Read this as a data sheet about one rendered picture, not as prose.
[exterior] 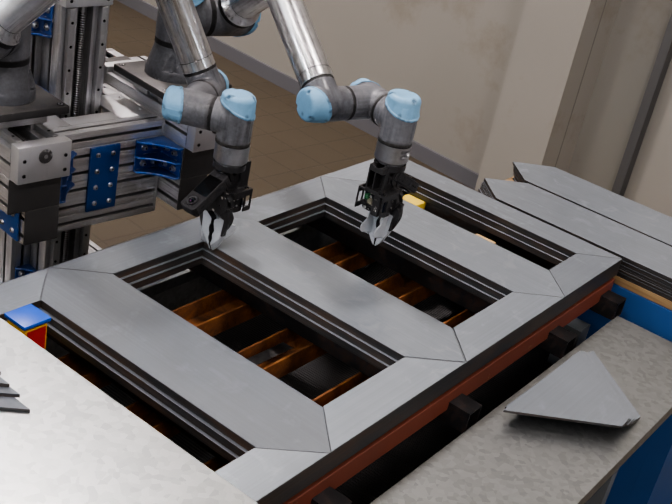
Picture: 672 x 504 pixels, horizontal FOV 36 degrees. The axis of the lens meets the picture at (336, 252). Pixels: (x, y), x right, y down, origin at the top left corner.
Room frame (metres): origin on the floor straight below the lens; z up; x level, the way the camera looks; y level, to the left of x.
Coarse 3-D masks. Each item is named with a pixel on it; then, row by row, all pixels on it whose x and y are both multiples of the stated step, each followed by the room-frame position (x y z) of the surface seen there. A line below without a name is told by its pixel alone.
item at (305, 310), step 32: (416, 192) 2.67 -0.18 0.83; (288, 224) 2.30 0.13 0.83; (352, 224) 2.38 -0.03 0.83; (480, 224) 2.55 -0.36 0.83; (512, 224) 2.52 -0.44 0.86; (192, 256) 2.03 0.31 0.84; (224, 256) 2.03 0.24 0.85; (416, 256) 2.27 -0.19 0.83; (544, 256) 2.45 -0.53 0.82; (256, 288) 1.96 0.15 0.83; (480, 288) 2.17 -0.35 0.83; (64, 320) 1.65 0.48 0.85; (320, 320) 1.87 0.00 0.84; (544, 320) 2.10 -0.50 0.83; (96, 352) 1.59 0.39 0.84; (352, 352) 1.81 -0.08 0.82; (384, 352) 1.79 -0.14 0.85; (128, 384) 1.53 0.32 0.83; (160, 384) 1.51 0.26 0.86; (448, 384) 1.74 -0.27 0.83; (192, 416) 1.46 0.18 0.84; (224, 448) 1.41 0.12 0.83; (352, 448) 1.48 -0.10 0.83
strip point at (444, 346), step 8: (448, 328) 1.91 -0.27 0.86; (440, 336) 1.87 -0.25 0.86; (448, 336) 1.88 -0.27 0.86; (424, 344) 1.82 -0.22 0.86; (432, 344) 1.83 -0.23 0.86; (440, 344) 1.84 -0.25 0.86; (448, 344) 1.84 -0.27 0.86; (456, 344) 1.85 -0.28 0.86; (408, 352) 1.78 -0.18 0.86; (416, 352) 1.79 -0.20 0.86; (424, 352) 1.79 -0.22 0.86; (432, 352) 1.80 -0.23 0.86; (440, 352) 1.81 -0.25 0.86; (448, 352) 1.81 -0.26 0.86; (456, 352) 1.82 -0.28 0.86; (448, 360) 1.78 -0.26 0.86; (456, 360) 1.79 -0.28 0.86; (464, 360) 1.80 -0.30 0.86
